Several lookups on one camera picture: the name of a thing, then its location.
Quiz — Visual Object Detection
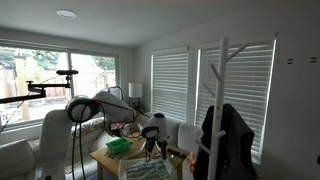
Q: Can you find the white shade floor lamp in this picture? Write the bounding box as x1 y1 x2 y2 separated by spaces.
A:
128 82 144 114

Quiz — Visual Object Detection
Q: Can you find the round ceiling light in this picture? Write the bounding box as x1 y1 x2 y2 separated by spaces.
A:
56 9 78 20

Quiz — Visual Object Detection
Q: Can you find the dark quilted jacket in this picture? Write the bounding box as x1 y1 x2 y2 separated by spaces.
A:
192 103 259 180

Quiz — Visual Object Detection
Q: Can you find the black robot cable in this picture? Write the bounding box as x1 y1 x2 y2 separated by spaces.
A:
70 113 85 180

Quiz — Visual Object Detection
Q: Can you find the white couch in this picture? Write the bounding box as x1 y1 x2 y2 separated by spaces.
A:
0 116 111 180

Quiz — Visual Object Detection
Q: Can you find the patterned cushion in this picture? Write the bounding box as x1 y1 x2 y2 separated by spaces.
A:
78 117 108 136

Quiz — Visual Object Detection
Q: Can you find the black remote control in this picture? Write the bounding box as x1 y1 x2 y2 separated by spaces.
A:
167 148 189 160

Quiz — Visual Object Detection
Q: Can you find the white coat rack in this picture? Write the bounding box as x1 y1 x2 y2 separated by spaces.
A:
194 36 250 180

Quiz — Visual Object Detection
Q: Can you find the black stereo camera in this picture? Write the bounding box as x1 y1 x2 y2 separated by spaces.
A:
55 69 80 88

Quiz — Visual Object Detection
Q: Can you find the white window blinds wide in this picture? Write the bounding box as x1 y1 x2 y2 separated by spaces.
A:
195 39 277 165

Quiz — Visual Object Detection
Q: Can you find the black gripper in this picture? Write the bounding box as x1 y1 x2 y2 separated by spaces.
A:
145 136 169 163

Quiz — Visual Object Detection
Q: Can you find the white window blinds narrow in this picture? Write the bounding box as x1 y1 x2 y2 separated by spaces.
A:
150 51 190 123

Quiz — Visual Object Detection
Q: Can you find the large glass window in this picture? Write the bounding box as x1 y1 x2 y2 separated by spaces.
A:
0 44 120 129

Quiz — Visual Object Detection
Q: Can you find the orange octopus plush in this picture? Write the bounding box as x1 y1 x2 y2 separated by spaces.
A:
187 156 198 173

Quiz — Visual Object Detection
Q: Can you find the green plastic bin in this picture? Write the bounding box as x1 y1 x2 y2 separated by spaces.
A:
105 137 131 155

